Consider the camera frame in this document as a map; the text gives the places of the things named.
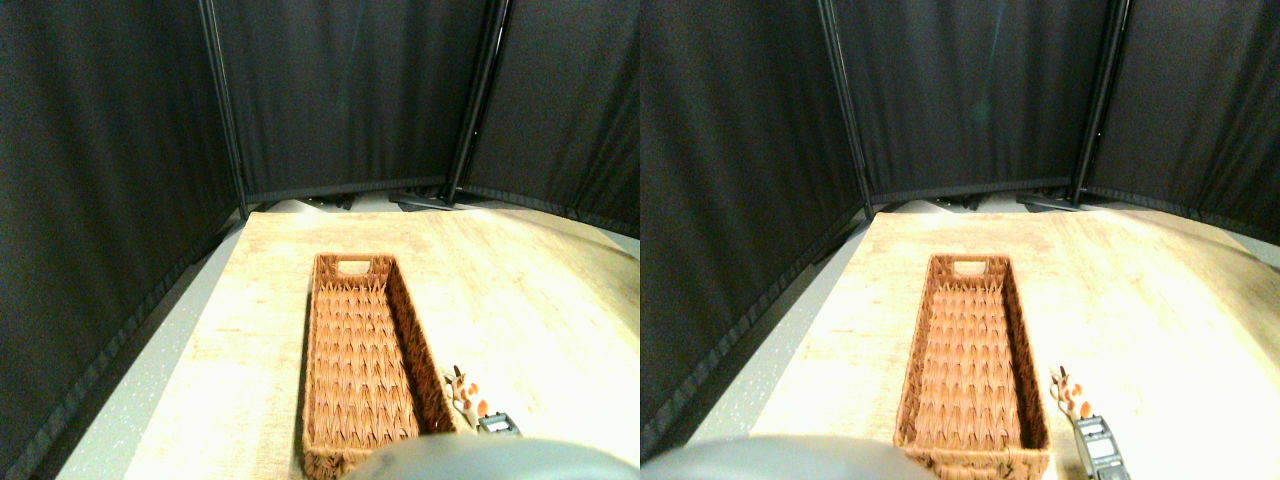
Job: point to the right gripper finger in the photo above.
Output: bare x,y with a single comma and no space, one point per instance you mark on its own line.
1102,448
500,425

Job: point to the orange white plush toy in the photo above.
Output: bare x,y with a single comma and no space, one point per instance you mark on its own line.
1066,395
465,402

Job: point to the brown wicker basket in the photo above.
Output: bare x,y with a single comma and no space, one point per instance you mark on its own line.
360,350
965,350

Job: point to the curtain stand foot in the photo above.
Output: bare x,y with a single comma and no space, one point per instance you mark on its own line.
420,203
1045,203
960,202
335,202

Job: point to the curtain stand pole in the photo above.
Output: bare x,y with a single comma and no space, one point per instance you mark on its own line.
477,100
847,110
1098,100
225,110

